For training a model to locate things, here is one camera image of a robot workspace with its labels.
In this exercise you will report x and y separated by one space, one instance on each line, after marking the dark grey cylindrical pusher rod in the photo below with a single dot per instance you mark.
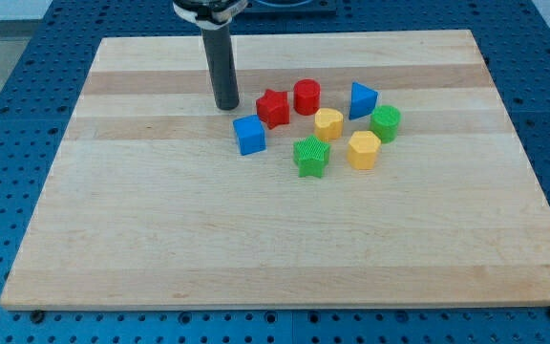
221 65

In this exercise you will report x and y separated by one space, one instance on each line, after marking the silver white tool mount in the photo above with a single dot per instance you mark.
209 14

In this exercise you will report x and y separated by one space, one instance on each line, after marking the red star block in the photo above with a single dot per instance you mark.
273 108

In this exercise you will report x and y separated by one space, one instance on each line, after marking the blue cube block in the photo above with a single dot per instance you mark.
250 134

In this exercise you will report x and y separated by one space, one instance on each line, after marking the green star block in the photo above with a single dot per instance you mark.
311 155

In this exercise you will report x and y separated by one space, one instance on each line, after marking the light wooden board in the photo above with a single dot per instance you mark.
149 205

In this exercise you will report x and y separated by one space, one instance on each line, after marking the red cylinder block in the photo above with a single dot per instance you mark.
306 96

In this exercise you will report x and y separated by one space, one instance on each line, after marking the yellow heart block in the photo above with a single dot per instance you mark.
328 124

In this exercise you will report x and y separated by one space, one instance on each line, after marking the blue triangle block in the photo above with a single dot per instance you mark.
363 100

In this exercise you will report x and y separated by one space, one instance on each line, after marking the yellow hexagon block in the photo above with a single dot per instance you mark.
363 148

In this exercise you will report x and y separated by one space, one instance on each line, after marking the green cylinder block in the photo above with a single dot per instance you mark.
384 122

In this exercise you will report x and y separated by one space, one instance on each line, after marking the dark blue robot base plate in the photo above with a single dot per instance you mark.
290 7

